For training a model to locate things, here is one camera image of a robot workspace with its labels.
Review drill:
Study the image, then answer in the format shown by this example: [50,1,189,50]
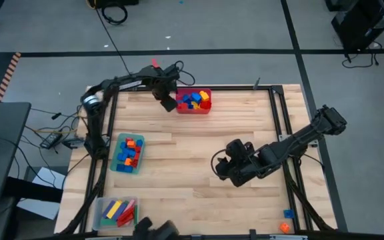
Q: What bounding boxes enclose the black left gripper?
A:
[141,66,179,113]

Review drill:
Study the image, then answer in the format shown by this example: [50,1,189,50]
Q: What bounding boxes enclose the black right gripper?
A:
[215,139,269,188]

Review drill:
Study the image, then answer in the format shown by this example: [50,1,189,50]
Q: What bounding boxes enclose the long pink block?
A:
[123,199,137,213]

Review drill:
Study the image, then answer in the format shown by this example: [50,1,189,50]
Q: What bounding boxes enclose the long yellow block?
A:
[107,200,123,220]

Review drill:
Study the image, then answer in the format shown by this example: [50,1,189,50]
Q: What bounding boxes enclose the clear plastic bin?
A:
[92,196,140,231]

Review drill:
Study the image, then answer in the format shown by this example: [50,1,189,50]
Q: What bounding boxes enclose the red plastic bin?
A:
[175,87,212,115]

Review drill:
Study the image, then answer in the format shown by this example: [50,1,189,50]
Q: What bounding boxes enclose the green translucent plastic bin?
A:
[109,133,146,175]

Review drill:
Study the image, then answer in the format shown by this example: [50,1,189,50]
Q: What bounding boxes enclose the black boxy device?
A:
[132,216,180,240]

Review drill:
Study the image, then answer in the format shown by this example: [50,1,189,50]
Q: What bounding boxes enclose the black power adapter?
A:
[40,132,63,150]

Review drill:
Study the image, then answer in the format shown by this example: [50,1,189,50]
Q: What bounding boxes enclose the striped hazard strip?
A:
[0,51,22,103]

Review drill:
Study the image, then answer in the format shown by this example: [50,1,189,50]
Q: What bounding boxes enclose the black side table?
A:
[0,101,32,205]

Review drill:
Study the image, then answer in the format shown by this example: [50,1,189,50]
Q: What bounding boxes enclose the black equipment rack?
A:
[325,0,384,54]

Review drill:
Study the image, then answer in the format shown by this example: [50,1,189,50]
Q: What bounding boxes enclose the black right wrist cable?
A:
[210,148,229,181]

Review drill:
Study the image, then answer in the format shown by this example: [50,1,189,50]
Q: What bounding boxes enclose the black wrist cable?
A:
[210,148,229,181]
[174,60,196,87]

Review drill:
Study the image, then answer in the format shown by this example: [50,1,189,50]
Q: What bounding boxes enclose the black aluminium table frame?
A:
[60,85,338,240]

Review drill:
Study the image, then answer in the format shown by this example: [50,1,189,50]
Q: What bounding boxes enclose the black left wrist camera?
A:
[163,63,181,79]

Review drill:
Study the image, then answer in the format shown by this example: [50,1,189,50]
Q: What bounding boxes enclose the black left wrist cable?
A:
[174,60,196,87]

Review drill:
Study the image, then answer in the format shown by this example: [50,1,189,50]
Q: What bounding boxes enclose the long black floor cable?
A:
[94,8,132,76]

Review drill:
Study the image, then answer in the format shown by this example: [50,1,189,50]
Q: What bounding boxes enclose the coiled black cable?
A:
[101,3,129,26]

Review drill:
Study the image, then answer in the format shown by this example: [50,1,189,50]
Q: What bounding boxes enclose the black floor cables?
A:
[341,41,383,69]

